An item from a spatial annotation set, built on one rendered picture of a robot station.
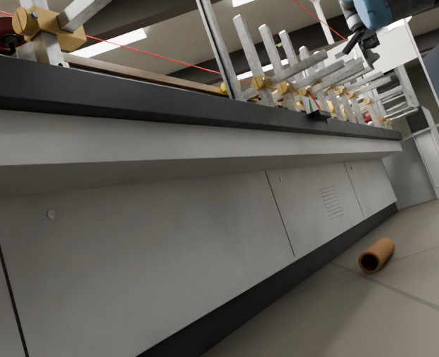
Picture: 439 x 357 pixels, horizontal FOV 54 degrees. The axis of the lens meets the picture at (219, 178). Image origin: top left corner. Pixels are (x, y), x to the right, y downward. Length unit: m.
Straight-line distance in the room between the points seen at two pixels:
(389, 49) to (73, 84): 3.85
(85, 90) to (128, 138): 0.15
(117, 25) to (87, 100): 4.58
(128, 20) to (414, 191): 3.65
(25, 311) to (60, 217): 0.22
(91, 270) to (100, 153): 0.30
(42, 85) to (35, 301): 0.43
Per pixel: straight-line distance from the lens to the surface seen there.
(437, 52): 1.30
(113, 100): 0.93
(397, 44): 4.48
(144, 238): 1.20
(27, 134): 0.81
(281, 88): 1.93
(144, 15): 5.41
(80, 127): 0.89
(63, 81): 0.86
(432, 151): 4.36
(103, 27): 5.48
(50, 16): 0.96
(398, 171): 4.53
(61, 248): 1.02
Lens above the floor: 0.31
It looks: 7 degrees up
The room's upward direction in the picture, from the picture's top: 18 degrees counter-clockwise
